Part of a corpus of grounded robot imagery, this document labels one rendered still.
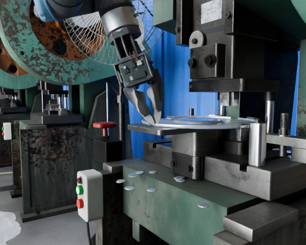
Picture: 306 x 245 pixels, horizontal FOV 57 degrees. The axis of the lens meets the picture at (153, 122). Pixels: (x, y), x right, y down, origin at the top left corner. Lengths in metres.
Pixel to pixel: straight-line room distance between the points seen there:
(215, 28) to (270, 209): 0.45
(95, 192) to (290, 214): 0.50
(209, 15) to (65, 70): 1.31
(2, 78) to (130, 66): 3.08
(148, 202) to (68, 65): 1.36
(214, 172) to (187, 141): 0.10
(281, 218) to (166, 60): 2.41
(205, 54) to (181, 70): 1.91
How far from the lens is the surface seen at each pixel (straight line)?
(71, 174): 2.24
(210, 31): 0.78
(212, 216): 0.59
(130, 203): 0.84
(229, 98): 0.80
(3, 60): 3.70
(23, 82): 3.65
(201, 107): 2.49
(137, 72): 0.58
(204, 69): 0.74
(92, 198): 0.84
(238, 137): 0.75
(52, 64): 1.92
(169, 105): 2.81
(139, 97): 0.64
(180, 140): 0.71
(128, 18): 0.62
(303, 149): 0.69
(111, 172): 0.85
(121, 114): 1.58
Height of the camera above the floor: 0.85
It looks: 5 degrees down
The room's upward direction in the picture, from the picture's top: straight up
